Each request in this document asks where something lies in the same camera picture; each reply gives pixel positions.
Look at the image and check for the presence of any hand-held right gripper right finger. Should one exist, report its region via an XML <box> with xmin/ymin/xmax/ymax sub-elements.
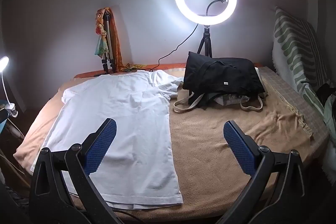
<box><xmin>215</xmin><ymin>120</ymin><xmax>306</xmax><ymax>224</ymax></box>

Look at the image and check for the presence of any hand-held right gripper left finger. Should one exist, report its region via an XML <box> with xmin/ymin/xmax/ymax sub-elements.
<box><xmin>29</xmin><ymin>118</ymin><xmax>124</xmax><ymax>224</ymax></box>

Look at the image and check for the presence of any white t-shirt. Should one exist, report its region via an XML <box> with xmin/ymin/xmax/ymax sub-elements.
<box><xmin>31</xmin><ymin>70</ymin><xmax>184</xmax><ymax>210</ymax></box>

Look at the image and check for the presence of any beige blanket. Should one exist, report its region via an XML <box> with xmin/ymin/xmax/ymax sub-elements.
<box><xmin>13</xmin><ymin>67</ymin><xmax>315</xmax><ymax>222</ymax></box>

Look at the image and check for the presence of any cream tote bag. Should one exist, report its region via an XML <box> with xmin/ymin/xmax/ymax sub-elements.
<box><xmin>173</xmin><ymin>68</ymin><xmax>268</xmax><ymax>113</ymax></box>

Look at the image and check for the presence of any checked bed sheet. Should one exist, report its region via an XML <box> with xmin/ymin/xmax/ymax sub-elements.
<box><xmin>257</xmin><ymin>67</ymin><xmax>328</xmax><ymax>135</ymax></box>

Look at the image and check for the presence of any orange bed sheet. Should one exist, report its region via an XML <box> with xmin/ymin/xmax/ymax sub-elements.
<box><xmin>73</xmin><ymin>63</ymin><xmax>263</xmax><ymax>79</ymax></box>

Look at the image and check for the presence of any black folded garment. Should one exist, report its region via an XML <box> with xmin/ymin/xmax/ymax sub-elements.
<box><xmin>182</xmin><ymin>51</ymin><xmax>265</xmax><ymax>98</ymax></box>

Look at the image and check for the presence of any orange cloth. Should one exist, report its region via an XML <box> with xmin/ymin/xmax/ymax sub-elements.
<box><xmin>105</xmin><ymin>7</ymin><xmax>147</xmax><ymax>72</ymax></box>

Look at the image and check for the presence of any colourful scarf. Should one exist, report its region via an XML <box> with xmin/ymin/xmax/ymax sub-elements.
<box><xmin>94</xmin><ymin>7</ymin><xmax>111</xmax><ymax>58</ymax></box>

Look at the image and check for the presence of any dark cloth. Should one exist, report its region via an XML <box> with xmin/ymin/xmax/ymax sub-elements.
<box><xmin>316</xmin><ymin>84</ymin><xmax>336</xmax><ymax>109</ymax></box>

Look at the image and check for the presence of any folded silver tripod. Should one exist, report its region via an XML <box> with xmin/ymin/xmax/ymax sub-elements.
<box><xmin>101</xmin><ymin>10</ymin><xmax>117</xmax><ymax>75</ymax></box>

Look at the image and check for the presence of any green striped white cloth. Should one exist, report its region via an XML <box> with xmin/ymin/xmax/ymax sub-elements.
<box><xmin>272</xmin><ymin>6</ymin><xmax>331</xmax><ymax>119</ymax></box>

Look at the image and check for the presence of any white clip lamp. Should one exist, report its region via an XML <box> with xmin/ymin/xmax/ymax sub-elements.
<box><xmin>0</xmin><ymin>56</ymin><xmax>19</xmax><ymax>118</ymax></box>

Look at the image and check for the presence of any black ring light tripod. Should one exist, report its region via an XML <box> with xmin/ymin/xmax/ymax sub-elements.
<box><xmin>197</xmin><ymin>25</ymin><xmax>213</xmax><ymax>58</ymax></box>

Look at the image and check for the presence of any black power cable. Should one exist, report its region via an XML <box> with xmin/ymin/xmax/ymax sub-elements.
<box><xmin>151</xmin><ymin>23</ymin><xmax>198</xmax><ymax>72</ymax></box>

